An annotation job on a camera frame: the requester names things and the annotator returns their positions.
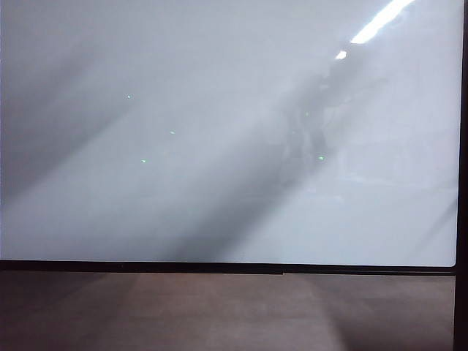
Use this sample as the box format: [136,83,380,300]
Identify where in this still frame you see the white glossy whiteboard panel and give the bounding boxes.
[0,0,464,268]

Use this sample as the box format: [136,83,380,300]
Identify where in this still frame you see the black whiteboard stand frame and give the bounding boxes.
[0,0,468,351]

